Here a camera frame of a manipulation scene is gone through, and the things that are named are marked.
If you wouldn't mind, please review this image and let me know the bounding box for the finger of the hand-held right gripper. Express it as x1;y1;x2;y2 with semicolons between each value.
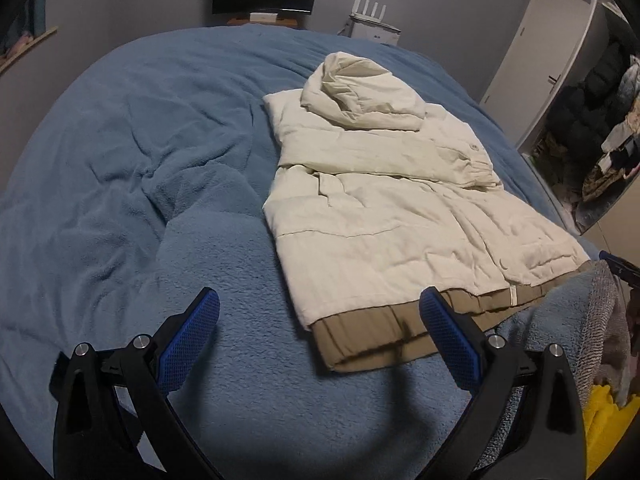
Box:
599;250;640;291

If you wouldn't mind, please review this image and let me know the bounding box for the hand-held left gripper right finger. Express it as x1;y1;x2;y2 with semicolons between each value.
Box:
419;286;586;480

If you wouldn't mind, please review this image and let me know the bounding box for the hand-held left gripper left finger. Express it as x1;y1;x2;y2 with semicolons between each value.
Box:
50;286;223;480

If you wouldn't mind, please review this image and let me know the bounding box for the cream hooded jacket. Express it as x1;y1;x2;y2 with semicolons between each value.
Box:
262;51;593;373

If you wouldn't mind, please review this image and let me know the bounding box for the grey knit cloth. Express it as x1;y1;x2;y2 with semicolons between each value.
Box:
575;260;633;406

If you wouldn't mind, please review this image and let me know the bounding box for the blue fleece blanket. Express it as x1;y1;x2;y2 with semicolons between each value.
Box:
0;25;640;480

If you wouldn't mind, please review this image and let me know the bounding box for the yellow cloth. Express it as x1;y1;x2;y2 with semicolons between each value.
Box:
582;384;640;480

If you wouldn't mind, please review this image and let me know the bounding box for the white door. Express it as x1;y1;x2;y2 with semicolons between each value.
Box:
480;0;601;148

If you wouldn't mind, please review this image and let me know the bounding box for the white cabinet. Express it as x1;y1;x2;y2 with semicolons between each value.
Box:
345;14;402;47

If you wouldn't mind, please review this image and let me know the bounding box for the wooden monitor stand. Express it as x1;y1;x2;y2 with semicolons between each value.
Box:
227;16;302;29

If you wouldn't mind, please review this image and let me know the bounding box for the wooden frame edge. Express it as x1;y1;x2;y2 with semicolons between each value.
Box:
0;26;58;74

